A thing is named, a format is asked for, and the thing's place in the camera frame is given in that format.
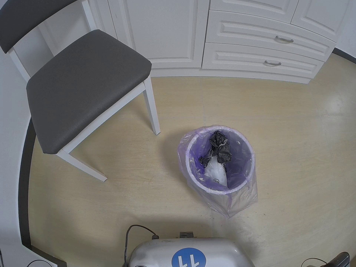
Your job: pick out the white wardrobe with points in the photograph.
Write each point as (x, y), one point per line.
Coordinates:
(250, 24)

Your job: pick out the white trash bin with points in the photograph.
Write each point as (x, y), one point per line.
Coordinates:
(251, 160)

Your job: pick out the white printed wrapper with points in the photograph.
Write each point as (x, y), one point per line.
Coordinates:
(217, 174)

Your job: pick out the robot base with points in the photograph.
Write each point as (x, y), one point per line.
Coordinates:
(189, 252)

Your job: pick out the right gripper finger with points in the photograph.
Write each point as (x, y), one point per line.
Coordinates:
(340, 260)

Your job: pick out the purple plastic bag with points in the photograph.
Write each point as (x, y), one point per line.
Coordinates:
(242, 202)

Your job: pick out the grey padded white chair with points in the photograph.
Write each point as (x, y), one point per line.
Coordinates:
(83, 79)

